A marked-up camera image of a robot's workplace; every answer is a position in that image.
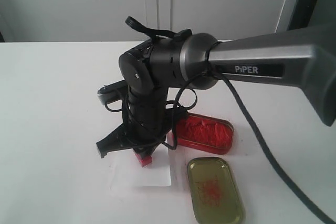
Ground red ink pad tin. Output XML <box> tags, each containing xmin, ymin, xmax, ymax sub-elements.
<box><xmin>176</xmin><ymin>113</ymin><xmax>234</xmax><ymax>155</ymax></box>

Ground gold metal tin lid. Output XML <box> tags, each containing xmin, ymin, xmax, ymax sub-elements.
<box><xmin>187</xmin><ymin>157</ymin><xmax>245</xmax><ymax>223</ymax></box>

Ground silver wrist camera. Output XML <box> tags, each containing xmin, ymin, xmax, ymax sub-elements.
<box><xmin>97</xmin><ymin>80</ymin><xmax>128</xmax><ymax>105</ymax></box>

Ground grey cabinet doors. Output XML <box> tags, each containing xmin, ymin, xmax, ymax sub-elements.
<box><xmin>1</xmin><ymin>0</ymin><xmax>297</xmax><ymax>42</ymax></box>

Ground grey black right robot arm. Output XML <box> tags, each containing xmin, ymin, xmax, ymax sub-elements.
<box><xmin>96</xmin><ymin>25</ymin><xmax>335</xmax><ymax>157</ymax></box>

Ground black cable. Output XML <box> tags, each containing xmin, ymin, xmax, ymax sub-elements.
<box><xmin>104</xmin><ymin>16</ymin><xmax>336</xmax><ymax>224</ymax></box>

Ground white paper sheet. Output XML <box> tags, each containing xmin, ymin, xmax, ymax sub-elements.
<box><xmin>111</xmin><ymin>145</ymin><xmax>171</xmax><ymax>189</ymax></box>

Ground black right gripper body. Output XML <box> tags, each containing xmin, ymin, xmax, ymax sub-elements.
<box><xmin>96</xmin><ymin>108</ymin><xmax>188</xmax><ymax>158</ymax></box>

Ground red plastic stamp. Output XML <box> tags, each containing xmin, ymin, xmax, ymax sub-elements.
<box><xmin>134</xmin><ymin>151</ymin><xmax>152</xmax><ymax>167</ymax></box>

